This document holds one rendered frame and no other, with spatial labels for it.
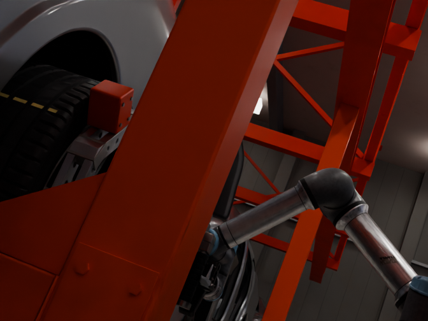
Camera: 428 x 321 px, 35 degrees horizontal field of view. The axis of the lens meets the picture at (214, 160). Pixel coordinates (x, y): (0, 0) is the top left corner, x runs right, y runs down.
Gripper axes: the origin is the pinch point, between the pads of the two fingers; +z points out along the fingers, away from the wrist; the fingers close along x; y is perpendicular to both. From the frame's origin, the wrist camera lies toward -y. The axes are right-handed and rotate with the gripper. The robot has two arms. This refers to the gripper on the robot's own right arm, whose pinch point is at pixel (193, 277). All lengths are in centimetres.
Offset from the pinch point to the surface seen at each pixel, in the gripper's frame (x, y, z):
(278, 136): -79, 252, -579
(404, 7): 6, 567, -739
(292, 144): -59, 248, -579
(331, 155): 2, 168, -348
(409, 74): 47, 567, -935
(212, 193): 10, 8, 64
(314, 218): 6, 114, -348
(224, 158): 10, 14, 65
